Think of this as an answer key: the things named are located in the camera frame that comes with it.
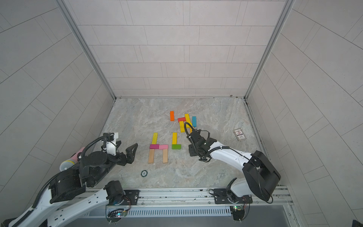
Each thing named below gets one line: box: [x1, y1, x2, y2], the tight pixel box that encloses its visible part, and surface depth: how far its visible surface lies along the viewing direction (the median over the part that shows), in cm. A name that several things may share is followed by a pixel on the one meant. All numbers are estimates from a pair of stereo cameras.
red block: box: [177, 116, 187, 123], surface depth 105 cm
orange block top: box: [169, 110, 175, 122], surface depth 107 cm
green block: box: [171, 144, 182, 150], surface depth 91 cm
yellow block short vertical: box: [179, 121, 185, 133], surface depth 99 cm
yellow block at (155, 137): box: [151, 132, 159, 145], surface depth 93 cm
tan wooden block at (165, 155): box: [162, 148, 168, 164], surface depth 87 cm
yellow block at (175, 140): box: [172, 132, 179, 145], surface depth 93 cm
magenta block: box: [149, 144, 160, 149], surface depth 90 cm
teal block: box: [191, 115, 198, 128], surface depth 104 cm
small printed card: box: [232, 128, 247, 142], surface depth 95 cm
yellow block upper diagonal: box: [184, 113, 193, 129], surface depth 105 cm
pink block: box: [158, 144, 169, 150], surface depth 90 cm
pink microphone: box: [59, 146, 86, 172], surface depth 60 cm
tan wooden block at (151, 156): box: [147, 148, 155, 164], surface depth 86 cm
